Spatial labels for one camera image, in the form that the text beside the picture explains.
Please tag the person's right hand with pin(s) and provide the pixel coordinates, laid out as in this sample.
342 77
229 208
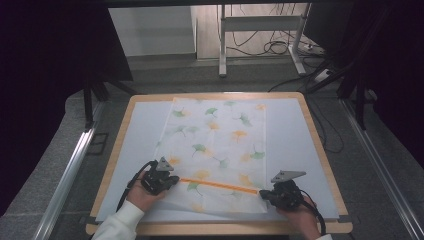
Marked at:
301 221

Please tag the black floor plate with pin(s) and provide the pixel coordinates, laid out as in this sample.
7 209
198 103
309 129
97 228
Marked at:
97 143

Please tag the white leaf print cloth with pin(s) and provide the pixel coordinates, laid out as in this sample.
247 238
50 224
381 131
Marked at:
216 146

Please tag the white panel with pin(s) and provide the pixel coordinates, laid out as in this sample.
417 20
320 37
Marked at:
151 31

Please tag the white table mat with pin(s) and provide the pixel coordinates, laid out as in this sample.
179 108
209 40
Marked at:
293 140

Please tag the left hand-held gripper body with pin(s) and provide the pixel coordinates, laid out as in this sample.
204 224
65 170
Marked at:
156 181

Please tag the wooden table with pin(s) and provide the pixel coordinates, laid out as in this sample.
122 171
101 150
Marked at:
213 229

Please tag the aluminium floor rail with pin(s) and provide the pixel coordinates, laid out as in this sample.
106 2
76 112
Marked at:
383 173
63 186

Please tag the black metal stand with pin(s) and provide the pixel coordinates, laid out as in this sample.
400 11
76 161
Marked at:
359 100
88 106

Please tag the person's left hand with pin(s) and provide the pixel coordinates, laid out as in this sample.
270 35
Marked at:
143 198

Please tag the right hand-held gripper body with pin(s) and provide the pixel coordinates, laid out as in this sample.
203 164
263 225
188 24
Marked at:
286 196

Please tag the white desk frame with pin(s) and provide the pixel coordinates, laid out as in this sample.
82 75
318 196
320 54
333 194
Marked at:
263 23

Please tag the white power strip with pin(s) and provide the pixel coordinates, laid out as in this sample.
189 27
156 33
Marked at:
322 75

